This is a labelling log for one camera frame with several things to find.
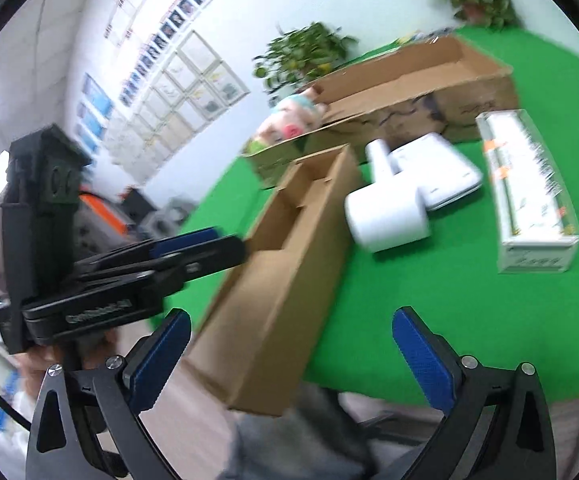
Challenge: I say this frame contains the pink pig plush toy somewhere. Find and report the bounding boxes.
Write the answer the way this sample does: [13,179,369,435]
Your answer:
[247,85,330,156]

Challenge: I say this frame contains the row of portrait photos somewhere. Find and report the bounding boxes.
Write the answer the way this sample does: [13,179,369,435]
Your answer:
[120,0,260,106]

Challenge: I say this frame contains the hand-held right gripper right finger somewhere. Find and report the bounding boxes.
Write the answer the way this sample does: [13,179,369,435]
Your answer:
[392,306,557,480]

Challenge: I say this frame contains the orange grey machine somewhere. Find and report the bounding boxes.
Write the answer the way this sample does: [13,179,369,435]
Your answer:
[77,187,135,241]

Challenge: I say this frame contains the person's grey trousers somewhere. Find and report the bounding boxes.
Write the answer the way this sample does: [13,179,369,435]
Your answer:
[220,385,385,480]

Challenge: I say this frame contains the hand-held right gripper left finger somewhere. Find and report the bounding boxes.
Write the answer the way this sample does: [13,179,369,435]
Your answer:
[24,308,193,480]

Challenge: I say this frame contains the green tablecloth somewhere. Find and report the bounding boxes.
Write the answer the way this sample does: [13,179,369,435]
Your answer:
[162,25,579,421]

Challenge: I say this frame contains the large cardboard box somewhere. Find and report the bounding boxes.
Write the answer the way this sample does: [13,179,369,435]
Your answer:
[242,35,517,188]

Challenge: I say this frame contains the bushy potted plant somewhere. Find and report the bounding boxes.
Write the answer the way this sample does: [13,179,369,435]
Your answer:
[254,21,359,96]

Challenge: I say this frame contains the white green medicine box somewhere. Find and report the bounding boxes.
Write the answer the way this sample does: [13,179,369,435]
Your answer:
[475,108,579,275]

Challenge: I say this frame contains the grid of framed certificates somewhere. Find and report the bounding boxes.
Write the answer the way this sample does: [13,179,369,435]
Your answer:
[104,30,250,186]

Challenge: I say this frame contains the narrow cardboard box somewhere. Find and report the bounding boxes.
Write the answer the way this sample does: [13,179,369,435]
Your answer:
[182,144,363,417]

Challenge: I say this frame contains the person's left hand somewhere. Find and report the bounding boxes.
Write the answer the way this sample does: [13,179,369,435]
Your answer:
[17,327,120,403]

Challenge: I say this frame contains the white handheld vacuum cleaner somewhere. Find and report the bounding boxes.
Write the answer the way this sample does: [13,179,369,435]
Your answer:
[344,132,485,255]

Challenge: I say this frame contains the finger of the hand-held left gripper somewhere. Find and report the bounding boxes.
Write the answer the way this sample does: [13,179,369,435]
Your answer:
[72,226,219,275]
[138,234,248,301]

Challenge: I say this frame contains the blue framed pictures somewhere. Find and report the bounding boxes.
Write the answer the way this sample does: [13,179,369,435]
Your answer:
[74,72,115,156]

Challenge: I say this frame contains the colourful booklets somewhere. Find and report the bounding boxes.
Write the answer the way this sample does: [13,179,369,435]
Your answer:
[394,27,457,46]

